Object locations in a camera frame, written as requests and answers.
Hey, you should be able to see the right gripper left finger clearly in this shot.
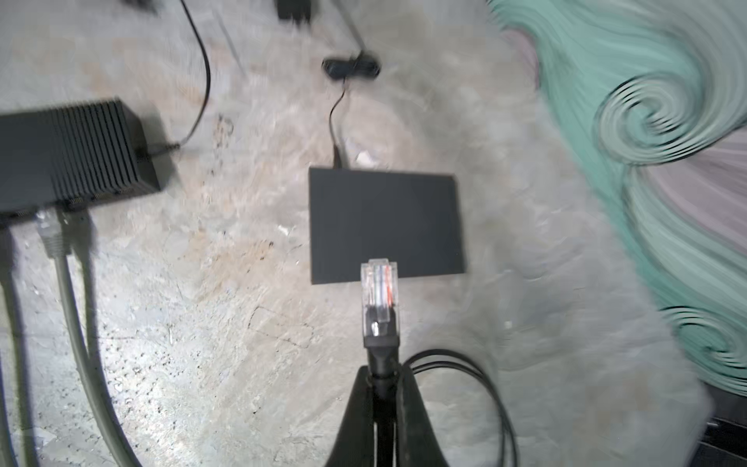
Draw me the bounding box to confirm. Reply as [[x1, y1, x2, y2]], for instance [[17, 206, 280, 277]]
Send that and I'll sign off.
[[325, 366, 375, 467]]

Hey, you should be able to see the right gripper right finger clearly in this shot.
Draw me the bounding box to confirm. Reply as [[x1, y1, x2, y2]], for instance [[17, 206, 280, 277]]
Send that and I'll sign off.
[[395, 366, 449, 467]]

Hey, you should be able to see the black cable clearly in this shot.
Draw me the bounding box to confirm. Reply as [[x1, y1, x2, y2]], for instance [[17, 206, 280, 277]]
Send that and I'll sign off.
[[359, 258, 521, 467]]

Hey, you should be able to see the dark grey box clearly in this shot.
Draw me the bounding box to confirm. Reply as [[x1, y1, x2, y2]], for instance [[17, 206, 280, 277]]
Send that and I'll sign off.
[[309, 167, 466, 285]]

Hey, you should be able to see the grey ethernet cable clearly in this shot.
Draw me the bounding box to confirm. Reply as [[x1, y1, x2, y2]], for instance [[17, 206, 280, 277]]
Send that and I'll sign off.
[[33, 205, 145, 467], [0, 221, 40, 467]]

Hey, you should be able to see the black network switch box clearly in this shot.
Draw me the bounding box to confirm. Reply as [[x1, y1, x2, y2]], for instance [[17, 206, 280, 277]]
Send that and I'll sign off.
[[1, 99, 161, 219]]

